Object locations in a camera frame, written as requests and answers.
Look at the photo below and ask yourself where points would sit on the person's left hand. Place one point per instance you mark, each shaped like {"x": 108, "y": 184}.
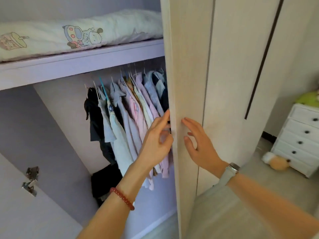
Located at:
{"x": 152, "y": 146}

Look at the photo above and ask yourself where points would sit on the person's right hand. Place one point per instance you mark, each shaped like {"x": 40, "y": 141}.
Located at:
{"x": 205, "y": 153}

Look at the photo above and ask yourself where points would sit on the person's left thumb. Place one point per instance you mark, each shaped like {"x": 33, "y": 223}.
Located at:
{"x": 167, "y": 141}

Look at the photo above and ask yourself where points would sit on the person's right thumb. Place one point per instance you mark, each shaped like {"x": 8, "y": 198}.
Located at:
{"x": 190, "y": 146}

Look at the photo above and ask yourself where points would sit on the light wood wardrobe door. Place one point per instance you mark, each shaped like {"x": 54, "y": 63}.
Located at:
{"x": 234, "y": 72}
{"x": 189, "y": 72}

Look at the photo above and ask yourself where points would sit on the person's right forearm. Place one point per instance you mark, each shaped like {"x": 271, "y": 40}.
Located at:
{"x": 269, "y": 206}

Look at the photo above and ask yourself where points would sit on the person's left forearm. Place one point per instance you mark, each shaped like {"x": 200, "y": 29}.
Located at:
{"x": 112, "y": 211}

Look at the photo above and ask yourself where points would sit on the row of hanging shirts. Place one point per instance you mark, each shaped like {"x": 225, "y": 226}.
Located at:
{"x": 127, "y": 121}

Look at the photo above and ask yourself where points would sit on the black folded clothes pile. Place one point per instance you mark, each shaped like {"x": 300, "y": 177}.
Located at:
{"x": 104, "y": 181}

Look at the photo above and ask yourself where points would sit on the closed light wood wardrobe door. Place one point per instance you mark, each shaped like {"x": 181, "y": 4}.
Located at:
{"x": 234, "y": 72}

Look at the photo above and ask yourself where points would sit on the brown plush toy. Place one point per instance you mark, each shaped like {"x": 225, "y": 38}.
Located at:
{"x": 278, "y": 163}

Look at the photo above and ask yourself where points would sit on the white chest of drawers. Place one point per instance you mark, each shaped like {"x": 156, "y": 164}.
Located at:
{"x": 301, "y": 151}

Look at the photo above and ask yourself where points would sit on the lilac wardrobe shelf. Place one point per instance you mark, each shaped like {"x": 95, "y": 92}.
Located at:
{"x": 74, "y": 63}

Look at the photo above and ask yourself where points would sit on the green plush toy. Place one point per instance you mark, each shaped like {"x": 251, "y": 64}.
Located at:
{"x": 309, "y": 99}

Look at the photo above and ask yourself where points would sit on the metal door hinge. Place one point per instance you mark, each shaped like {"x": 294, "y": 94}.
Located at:
{"x": 31, "y": 180}

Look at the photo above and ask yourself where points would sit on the lilac open wardrobe door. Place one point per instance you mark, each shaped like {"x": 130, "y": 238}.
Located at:
{"x": 27, "y": 214}

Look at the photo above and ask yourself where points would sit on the white cartoon print quilt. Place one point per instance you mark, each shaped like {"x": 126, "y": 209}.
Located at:
{"x": 49, "y": 34}

